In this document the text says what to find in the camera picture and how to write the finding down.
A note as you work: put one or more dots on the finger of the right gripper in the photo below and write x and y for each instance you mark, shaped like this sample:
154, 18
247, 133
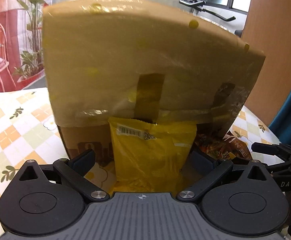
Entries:
282, 151

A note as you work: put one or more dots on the wooden door panel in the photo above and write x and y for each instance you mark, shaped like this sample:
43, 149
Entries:
268, 28

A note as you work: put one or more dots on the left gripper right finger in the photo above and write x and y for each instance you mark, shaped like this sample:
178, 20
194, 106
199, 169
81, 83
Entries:
212, 172

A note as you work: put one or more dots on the yellow snack bag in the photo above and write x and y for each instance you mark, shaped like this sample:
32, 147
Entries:
149, 157

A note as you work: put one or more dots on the black exercise bike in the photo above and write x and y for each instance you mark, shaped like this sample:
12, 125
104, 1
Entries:
228, 19

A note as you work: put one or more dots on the brown orange snack packet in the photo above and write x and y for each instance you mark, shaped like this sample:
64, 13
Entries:
229, 147

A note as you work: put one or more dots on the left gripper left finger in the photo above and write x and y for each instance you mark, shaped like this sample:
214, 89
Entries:
72, 172

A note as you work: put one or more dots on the checkered floral tablecloth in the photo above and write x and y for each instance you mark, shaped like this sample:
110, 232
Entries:
28, 131

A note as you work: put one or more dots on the cardboard box with plastic liner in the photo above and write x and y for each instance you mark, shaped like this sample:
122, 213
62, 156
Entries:
137, 59

